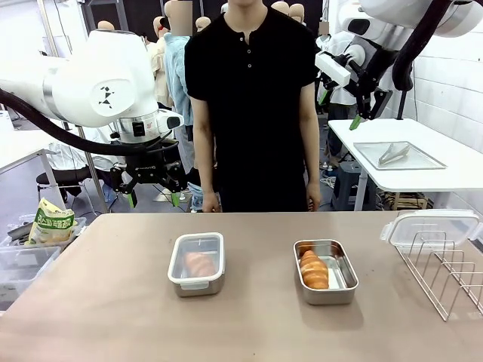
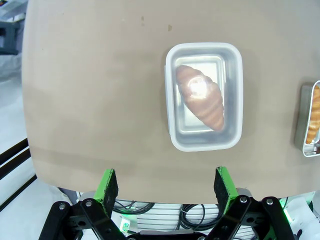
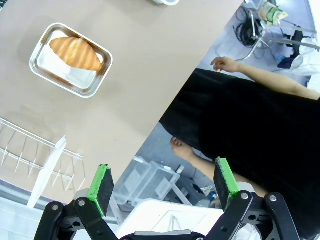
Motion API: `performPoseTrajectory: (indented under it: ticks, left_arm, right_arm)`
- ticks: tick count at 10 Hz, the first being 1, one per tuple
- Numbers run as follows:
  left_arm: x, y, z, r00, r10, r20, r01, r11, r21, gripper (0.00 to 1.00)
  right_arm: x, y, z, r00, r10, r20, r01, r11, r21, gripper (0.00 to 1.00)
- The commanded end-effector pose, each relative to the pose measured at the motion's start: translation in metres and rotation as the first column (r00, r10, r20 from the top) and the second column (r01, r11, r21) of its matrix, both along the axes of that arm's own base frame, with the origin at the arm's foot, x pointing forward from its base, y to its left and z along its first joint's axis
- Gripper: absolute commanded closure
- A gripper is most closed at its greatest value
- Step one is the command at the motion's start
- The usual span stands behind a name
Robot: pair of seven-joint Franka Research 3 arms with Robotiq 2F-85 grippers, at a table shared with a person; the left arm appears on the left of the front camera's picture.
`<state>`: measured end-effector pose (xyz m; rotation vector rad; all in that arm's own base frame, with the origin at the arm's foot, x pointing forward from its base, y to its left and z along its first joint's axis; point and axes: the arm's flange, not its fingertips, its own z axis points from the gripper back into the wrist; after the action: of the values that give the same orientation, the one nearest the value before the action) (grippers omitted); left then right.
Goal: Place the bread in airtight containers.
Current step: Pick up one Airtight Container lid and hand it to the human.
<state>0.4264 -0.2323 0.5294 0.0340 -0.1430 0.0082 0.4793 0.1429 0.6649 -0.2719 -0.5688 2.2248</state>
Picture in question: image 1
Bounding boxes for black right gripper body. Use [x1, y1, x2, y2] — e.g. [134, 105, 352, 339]
[352, 44, 388, 103]

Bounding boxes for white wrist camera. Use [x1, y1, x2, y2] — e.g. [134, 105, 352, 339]
[315, 51, 351, 87]
[156, 109, 185, 135]

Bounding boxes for shallow clear plastic bin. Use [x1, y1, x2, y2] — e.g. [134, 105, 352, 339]
[0, 213, 87, 250]

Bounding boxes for mannequin in beige shirt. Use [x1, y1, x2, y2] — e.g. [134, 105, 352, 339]
[145, 17, 173, 110]

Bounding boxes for person's left forearm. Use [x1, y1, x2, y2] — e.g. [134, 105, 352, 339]
[303, 120, 321, 186]

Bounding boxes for white background desk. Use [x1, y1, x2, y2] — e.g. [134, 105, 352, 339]
[0, 127, 57, 199]

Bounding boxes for grey plastic stool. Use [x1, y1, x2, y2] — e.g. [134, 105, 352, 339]
[331, 161, 364, 211]

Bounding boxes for metal serving tongs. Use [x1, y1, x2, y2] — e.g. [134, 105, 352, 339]
[378, 143, 411, 166]

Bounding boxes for mannequin in light blue fleece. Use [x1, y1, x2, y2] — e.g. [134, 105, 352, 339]
[164, 0, 205, 213]

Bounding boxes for person's right hand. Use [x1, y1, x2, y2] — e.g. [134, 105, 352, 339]
[202, 190, 220, 213]

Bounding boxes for yellow green snack bag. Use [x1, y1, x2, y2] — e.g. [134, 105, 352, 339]
[25, 197, 78, 246]

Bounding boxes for person in black shirt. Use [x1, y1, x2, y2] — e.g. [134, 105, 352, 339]
[183, 0, 321, 213]

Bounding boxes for golden croissant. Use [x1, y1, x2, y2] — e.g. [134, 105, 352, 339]
[183, 251, 217, 278]
[299, 249, 330, 290]

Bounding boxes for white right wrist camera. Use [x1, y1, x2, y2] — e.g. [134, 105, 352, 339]
[315, 51, 351, 87]

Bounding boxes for person's right forearm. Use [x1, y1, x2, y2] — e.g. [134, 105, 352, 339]
[192, 124, 218, 195]

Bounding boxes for person's left hand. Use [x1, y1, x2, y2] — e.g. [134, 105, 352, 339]
[306, 180, 321, 212]

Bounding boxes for metal wire rack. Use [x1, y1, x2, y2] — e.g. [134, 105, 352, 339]
[395, 230, 483, 322]

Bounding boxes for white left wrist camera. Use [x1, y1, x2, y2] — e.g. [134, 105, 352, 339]
[156, 109, 185, 135]

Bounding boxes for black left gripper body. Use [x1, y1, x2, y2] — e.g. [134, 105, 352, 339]
[125, 149, 169, 186]

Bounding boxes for black office chair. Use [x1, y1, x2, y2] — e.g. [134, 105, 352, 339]
[36, 164, 95, 212]

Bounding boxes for stainless steel food container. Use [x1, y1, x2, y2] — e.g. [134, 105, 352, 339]
[168, 232, 226, 298]
[293, 239, 359, 305]

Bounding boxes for large clear plastic bin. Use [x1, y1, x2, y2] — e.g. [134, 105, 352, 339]
[0, 245, 62, 309]

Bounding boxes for silver metal stand pole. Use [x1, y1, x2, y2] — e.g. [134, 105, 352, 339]
[77, 126, 109, 214]

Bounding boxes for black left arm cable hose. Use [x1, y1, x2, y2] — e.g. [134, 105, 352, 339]
[0, 88, 180, 156]

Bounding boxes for black tripod stand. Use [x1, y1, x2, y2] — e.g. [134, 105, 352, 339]
[395, 60, 416, 121]

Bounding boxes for perforated metal baking tray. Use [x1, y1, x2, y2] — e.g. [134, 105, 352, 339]
[352, 140, 448, 171]

